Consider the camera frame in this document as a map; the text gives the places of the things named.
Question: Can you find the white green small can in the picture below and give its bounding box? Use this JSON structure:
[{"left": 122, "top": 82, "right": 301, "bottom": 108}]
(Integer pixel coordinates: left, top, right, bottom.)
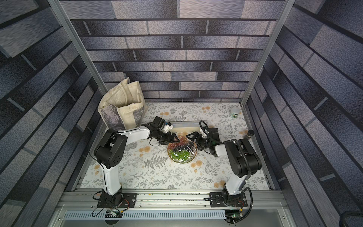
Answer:
[{"left": 230, "top": 107, "right": 241, "bottom": 118}]

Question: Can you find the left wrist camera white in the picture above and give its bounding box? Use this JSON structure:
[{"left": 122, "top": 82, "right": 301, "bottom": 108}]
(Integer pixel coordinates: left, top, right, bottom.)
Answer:
[{"left": 162, "top": 123, "right": 174, "bottom": 133}]

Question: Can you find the patterned plate with rim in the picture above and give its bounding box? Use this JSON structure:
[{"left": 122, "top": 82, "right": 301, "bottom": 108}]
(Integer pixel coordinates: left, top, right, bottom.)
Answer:
[{"left": 167, "top": 137, "right": 198, "bottom": 164}]

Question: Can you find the beige canvas tote bag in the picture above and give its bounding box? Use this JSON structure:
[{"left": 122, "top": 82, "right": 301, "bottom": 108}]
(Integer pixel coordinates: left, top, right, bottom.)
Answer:
[{"left": 98, "top": 78, "right": 147, "bottom": 131}]

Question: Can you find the green grape bunch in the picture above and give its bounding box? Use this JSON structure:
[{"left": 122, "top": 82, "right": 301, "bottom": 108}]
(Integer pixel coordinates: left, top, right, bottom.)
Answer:
[{"left": 169, "top": 151, "right": 192, "bottom": 163}]

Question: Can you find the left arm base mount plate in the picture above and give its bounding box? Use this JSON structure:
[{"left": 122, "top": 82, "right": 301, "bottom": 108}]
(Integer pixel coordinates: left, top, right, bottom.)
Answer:
[{"left": 97, "top": 193, "right": 138, "bottom": 208}]

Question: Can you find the red grape bunch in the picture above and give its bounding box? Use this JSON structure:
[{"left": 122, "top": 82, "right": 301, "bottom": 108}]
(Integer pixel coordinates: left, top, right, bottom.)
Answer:
[{"left": 168, "top": 136, "right": 190, "bottom": 150}]

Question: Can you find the black corrugated cable conduit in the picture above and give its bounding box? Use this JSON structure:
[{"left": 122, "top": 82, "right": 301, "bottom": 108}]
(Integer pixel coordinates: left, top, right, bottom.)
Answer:
[{"left": 199, "top": 120, "right": 253, "bottom": 222}]

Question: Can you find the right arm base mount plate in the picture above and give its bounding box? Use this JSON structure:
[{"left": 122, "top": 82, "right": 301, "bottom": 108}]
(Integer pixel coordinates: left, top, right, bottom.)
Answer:
[{"left": 207, "top": 192, "right": 248, "bottom": 208}]

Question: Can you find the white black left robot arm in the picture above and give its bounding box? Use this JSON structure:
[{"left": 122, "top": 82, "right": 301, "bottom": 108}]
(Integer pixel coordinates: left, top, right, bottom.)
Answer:
[{"left": 94, "top": 117, "right": 180, "bottom": 196}]

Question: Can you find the left electronics board with wires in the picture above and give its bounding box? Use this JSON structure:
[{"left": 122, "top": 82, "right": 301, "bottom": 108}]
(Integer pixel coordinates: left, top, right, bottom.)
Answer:
[{"left": 90, "top": 208, "right": 129, "bottom": 221}]

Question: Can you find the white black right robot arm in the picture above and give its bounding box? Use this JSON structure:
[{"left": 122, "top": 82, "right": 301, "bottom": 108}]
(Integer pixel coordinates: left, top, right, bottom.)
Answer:
[{"left": 186, "top": 127, "right": 262, "bottom": 196}]

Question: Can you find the clear plastic wrap sheet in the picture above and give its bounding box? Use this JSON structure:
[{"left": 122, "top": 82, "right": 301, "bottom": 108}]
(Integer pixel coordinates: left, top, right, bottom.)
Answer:
[{"left": 166, "top": 136, "right": 199, "bottom": 165}]

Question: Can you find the aluminium front rail frame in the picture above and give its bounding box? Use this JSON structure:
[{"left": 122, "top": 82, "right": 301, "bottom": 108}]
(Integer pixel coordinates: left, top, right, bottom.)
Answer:
[{"left": 50, "top": 189, "right": 295, "bottom": 227}]

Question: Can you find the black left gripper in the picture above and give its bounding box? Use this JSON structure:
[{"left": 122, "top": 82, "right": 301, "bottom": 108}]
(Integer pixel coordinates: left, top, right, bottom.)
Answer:
[{"left": 156, "top": 130, "right": 181, "bottom": 144}]

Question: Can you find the right electronics board green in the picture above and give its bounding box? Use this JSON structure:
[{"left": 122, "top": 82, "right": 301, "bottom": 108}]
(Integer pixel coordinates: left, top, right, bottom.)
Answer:
[{"left": 225, "top": 209, "right": 244, "bottom": 224}]

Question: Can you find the black grape bunch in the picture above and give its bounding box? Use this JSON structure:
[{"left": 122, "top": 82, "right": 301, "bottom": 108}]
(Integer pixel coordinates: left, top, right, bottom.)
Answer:
[{"left": 173, "top": 141, "right": 195, "bottom": 152}]

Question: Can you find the cream plastic wrap dispenser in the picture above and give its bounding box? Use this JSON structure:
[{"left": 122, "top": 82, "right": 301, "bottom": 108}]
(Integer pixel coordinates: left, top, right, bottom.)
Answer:
[{"left": 170, "top": 121, "right": 200, "bottom": 133}]

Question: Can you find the dark pepper shaker bottle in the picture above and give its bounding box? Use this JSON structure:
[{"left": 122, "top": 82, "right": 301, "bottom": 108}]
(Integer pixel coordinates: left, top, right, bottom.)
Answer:
[{"left": 244, "top": 130, "right": 255, "bottom": 140}]

